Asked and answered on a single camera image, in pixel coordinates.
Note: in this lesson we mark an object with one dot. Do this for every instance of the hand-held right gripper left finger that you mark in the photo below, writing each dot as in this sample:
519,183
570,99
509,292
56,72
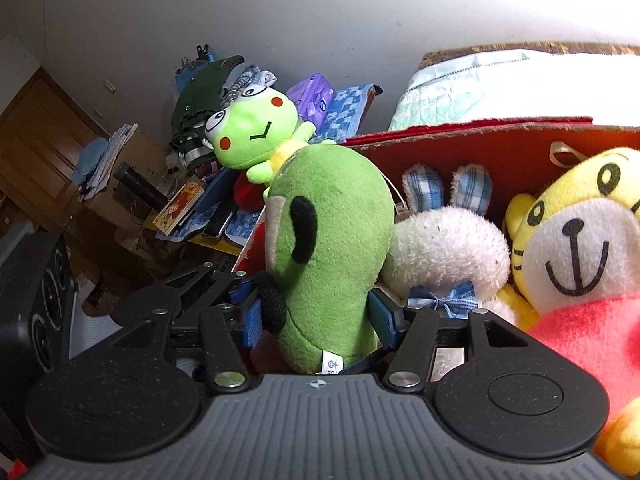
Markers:
252,320

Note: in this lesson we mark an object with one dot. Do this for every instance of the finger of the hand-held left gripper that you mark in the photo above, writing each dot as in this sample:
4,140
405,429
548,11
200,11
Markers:
245,290

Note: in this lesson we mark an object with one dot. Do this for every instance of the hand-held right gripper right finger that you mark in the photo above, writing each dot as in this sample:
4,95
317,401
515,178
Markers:
382,317

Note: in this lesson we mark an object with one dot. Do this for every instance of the white bunny plush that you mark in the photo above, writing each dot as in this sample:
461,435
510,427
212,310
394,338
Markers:
445,250

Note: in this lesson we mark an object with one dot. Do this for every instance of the green dog plush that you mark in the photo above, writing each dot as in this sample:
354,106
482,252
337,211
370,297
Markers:
340,230

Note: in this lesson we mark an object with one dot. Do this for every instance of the red cardboard box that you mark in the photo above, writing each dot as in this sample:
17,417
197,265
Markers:
475,147

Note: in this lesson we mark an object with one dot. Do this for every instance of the yellow tiger plush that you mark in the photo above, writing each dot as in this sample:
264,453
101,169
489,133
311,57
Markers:
575,260

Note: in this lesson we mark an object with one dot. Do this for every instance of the yellow picture book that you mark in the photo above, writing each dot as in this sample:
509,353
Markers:
177,207

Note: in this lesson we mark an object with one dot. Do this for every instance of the wooden cabinet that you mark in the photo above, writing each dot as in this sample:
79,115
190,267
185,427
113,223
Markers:
40,150

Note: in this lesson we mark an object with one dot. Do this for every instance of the black cylinder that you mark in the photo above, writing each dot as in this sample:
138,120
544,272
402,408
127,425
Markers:
135,182

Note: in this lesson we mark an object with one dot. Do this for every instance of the green frog plush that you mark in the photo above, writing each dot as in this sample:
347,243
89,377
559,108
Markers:
250,125

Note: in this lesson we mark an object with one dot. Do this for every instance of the stack of papers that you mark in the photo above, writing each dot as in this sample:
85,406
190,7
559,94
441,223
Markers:
115,150

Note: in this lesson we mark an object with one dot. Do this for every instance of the pile of clothes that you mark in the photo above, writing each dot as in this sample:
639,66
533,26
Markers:
200,100

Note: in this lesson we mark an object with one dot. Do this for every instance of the purple packet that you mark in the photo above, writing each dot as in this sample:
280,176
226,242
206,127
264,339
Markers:
312,95

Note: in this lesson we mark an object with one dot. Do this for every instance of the blue patterned towel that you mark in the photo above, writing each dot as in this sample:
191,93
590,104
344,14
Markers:
350,110

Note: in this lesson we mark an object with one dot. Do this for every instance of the printed bear bed sheet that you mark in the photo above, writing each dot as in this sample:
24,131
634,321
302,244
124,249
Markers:
500,85

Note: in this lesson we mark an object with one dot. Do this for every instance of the wooden bed board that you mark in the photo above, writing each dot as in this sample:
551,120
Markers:
450,55

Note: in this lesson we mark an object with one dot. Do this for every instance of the small wall fitting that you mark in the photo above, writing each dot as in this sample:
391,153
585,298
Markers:
110,86

